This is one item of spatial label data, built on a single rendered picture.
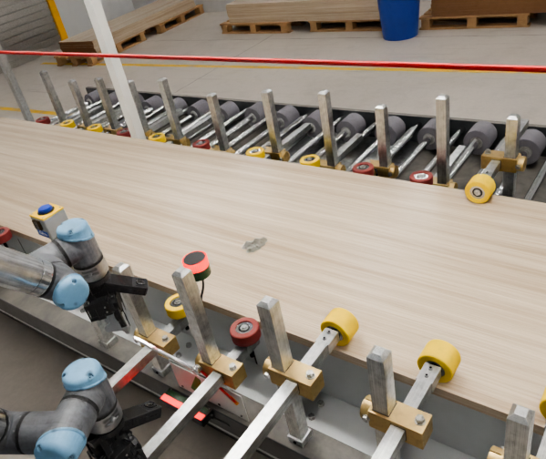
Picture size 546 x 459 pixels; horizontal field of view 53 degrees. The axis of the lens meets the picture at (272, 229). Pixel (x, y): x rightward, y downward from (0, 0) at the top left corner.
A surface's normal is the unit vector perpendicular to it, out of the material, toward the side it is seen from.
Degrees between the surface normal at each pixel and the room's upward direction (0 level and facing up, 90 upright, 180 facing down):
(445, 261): 0
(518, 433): 90
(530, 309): 0
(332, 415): 0
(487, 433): 90
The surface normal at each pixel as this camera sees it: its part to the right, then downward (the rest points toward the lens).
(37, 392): -0.18, -0.82
